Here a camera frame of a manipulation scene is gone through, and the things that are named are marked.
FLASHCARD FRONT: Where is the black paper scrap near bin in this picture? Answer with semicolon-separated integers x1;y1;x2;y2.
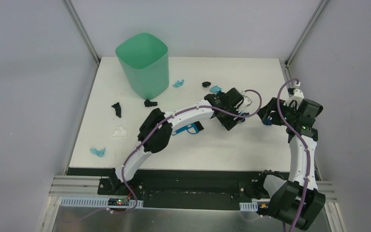
144;100;158;107

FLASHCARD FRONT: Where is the black paper scrap top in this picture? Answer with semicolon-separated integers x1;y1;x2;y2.
201;81;211;88

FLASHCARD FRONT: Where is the light blue scrap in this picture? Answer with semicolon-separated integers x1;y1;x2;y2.
172;79;185;88
89;148;106;158
210;86;222;94

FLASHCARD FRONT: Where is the aluminium frame rail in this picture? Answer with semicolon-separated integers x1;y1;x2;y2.
49;175;338;203

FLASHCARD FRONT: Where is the blue hand brush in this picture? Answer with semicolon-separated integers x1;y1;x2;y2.
172;121;204;136

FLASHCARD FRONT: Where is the black paper scrap left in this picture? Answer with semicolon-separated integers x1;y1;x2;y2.
111;102;122;118

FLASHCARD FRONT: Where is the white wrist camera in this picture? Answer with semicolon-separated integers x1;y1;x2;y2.
284;81;304;109
238;90;252;109

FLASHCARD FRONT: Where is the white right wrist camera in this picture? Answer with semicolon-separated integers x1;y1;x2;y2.
284;81;304;109

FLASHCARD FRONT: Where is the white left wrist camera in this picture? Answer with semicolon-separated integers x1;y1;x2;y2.
238;90;252;109

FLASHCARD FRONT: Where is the green plastic bin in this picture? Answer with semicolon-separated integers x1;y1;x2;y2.
115;32;169;100

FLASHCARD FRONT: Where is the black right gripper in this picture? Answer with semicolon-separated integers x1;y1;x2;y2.
256;97;299;126

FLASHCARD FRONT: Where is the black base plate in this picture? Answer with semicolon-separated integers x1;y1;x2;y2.
67;167;317;211

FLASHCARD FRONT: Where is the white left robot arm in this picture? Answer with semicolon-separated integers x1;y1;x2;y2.
109;87;252;196

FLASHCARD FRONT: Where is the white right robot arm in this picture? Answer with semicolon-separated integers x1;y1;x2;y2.
255;97;326;231

